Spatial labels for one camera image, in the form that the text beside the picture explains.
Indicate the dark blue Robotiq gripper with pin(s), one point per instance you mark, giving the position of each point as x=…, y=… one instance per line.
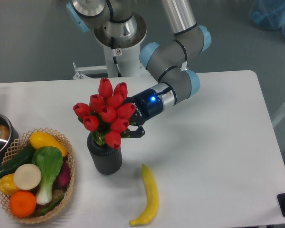
x=148, y=104

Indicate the red tulip bouquet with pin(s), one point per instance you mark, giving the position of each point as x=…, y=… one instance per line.
x=106, y=116

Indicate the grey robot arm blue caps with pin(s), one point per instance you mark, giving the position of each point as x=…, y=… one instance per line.
x=163, y=63

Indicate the dark grey ribbed vase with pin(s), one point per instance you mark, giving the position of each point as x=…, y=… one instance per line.
x=106, y=159

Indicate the yellow banana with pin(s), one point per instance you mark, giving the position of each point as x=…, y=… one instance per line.
x=153, y=200

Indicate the purple sweet potato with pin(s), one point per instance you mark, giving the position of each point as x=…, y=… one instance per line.
x=63, y=179

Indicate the green bok choy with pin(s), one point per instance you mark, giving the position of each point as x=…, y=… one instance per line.
x=49, y=160

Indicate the yellow squash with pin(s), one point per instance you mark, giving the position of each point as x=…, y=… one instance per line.
x=43, y=139

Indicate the woven wicker basket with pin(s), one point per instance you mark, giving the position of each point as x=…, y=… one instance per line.
x=15, y=148

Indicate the green chili pepper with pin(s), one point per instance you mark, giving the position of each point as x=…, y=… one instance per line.
x=50, y=207

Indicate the dark green cucumber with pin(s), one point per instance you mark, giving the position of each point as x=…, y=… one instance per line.
x=21, y=158

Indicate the white round radish slice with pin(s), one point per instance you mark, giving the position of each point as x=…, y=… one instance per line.
x=27, y=176

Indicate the orange fruit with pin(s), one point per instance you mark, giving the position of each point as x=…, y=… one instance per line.
x=22, y=203

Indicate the yellow bell pepper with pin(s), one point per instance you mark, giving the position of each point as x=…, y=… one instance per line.
x=7, y=185

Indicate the blue plastic bag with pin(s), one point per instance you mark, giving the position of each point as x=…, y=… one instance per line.
x=268, y=14

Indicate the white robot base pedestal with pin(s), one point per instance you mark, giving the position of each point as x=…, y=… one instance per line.
x=121, y=43

